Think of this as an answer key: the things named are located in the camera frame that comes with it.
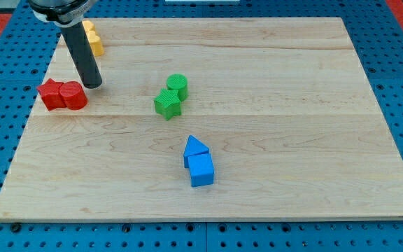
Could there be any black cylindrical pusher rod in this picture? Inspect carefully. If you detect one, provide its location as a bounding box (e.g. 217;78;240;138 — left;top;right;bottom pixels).
61;22;102;89

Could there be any blue triangle block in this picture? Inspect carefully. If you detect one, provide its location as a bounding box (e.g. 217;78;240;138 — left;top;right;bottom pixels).
183;135;209;168

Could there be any yellow pentagon block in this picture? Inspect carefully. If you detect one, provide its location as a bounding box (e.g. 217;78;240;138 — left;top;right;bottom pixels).
87;32;104;57

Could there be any yellow heart block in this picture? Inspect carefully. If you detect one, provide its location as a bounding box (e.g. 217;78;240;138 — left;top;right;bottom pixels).
82;20;96;33

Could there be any red cylinder block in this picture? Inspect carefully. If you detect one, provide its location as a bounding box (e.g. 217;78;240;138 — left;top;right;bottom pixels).
59;81;87;110

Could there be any red star block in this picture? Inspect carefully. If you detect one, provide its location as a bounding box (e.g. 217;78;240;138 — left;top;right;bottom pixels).
36;78;66;111

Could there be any green cylinder block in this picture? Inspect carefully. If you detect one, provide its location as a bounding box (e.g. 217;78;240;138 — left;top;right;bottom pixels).
166;73;188;102

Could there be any green star block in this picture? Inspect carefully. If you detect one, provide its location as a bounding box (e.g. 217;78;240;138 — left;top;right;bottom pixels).
154;89;182;120

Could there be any blue cube block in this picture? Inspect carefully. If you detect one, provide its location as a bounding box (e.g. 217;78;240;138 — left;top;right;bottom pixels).
188;153;215;187

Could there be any blue pegboard base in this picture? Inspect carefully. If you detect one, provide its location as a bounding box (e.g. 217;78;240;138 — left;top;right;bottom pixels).
0;0;403;251

